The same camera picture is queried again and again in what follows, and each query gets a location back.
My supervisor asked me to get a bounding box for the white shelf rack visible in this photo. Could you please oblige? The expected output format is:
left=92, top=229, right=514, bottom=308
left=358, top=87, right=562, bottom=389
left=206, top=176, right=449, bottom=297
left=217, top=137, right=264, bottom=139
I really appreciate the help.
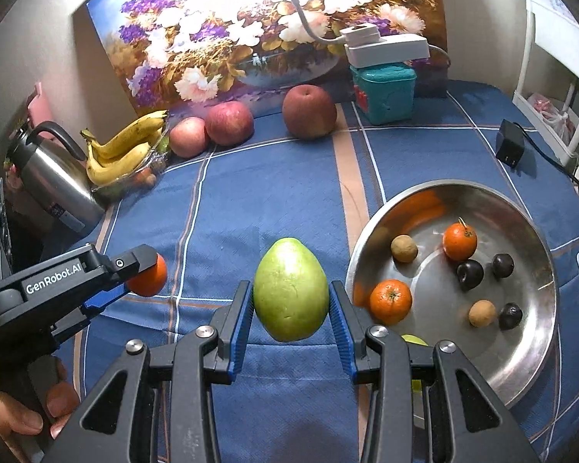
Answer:
left=513, top=0, right=579, bottom=179

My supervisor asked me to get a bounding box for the orange tangerine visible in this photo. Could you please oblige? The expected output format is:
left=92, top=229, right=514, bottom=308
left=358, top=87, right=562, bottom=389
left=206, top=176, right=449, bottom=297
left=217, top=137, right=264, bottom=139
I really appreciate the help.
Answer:
left=126, top=254, right=167, bottom=297
left=369, top=279, right=413, bottom=325
left=442, top=218, right=478, bottom=261

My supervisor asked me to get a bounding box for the steel thermos kettle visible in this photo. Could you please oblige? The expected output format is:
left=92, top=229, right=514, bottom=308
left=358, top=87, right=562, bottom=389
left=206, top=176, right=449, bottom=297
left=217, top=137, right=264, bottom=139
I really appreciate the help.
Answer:
left=6, top=120, right=105, bottom=237

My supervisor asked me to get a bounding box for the pink apple left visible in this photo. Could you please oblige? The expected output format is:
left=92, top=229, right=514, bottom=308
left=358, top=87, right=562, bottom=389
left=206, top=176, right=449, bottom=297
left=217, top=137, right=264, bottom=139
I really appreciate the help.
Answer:
left=169, top=117, right=209, bottom=159

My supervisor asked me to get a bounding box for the dark red apple right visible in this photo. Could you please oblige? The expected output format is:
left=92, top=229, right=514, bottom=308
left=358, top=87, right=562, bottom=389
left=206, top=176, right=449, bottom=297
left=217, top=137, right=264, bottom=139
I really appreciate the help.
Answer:
left=282, top=85, right=337, bottom=140

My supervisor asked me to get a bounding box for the red apple middle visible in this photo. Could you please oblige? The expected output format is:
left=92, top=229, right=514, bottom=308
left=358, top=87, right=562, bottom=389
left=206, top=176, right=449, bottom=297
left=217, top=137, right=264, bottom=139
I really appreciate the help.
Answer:
left=205, top=101, right=254, bottom=146

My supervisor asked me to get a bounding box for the white desk lamp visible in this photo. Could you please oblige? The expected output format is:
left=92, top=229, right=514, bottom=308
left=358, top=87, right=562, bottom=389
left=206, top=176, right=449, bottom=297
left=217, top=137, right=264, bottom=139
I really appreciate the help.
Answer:
left=288, top=0, right=430, bottom=69

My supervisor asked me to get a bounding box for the clear plastic fruit tray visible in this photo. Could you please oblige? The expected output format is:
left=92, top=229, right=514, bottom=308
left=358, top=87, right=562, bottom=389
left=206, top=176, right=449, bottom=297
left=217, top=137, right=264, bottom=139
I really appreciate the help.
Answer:
left=86, top=133, right=170, bottom=204

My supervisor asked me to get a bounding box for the person's left hand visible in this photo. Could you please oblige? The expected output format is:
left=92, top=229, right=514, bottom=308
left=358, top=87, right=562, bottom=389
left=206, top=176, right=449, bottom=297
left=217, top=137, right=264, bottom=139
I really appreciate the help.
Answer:
left=0, top=358, right=80, bottom=462

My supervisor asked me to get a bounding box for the dark plum front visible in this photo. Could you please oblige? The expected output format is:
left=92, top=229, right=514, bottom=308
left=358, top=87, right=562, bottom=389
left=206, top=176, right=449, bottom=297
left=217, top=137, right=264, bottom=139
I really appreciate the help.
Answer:
left=456, top=259, right=484, bottom=292

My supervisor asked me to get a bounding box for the green pear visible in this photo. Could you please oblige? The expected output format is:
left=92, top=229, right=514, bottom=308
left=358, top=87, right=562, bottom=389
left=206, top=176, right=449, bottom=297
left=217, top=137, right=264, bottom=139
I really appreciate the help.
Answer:
left=253, top=237, right=329, bottom=343
left=401, top=333, right=433, bottom=393

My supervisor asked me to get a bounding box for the large steel plate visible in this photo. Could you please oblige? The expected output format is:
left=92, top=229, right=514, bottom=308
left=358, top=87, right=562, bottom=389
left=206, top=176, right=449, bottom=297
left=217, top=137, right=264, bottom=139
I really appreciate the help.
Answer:
left=345, top=179, right=559, bottom=407

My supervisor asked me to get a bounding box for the floral painting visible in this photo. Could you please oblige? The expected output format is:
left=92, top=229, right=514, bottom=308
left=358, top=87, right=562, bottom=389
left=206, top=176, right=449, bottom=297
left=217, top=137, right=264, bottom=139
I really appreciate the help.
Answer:
left=86, top=0, right=450, bottom=114

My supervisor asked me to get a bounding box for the blue plaid tablecloth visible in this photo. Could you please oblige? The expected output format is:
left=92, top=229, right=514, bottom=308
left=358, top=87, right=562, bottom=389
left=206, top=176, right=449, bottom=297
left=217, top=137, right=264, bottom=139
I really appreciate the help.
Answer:
left=58, top=81, right=579, bottom=462

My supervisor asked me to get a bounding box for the teal plastic box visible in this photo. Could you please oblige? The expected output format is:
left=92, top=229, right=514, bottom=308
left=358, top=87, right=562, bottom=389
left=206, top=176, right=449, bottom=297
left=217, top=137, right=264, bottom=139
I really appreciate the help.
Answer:
left=350, top=63, right=416, bottom=125

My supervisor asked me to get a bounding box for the dark plum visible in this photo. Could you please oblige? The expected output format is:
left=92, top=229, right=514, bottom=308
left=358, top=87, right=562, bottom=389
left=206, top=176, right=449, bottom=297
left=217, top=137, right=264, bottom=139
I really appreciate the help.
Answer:
left=491, top=253, right=515, bottom=279
left=498, top=302, right=524, bottom=330
left=456, top=259, right=484, bottom=292

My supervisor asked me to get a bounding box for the black adapter cable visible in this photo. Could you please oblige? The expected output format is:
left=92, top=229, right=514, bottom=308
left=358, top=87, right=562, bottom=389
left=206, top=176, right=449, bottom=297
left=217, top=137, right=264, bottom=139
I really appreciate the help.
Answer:
left=513, top=122, right=579, bottom=194

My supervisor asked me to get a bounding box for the pink plastic bag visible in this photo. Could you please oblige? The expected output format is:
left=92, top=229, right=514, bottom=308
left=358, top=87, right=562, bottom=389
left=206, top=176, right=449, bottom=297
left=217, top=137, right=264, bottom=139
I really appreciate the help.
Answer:
left=527, top=93, right=575, bottom=144

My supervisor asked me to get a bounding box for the black power adapter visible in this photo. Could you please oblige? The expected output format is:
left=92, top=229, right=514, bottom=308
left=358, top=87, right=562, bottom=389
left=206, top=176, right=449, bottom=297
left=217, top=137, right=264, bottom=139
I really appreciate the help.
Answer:
left=495, top=119, right=525, bottom=168

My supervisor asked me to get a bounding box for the yellow banana bunch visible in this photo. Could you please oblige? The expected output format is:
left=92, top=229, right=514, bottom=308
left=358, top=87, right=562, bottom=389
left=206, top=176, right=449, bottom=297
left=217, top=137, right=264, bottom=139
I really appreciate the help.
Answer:
left=80, top=110, right=168, bottom=186

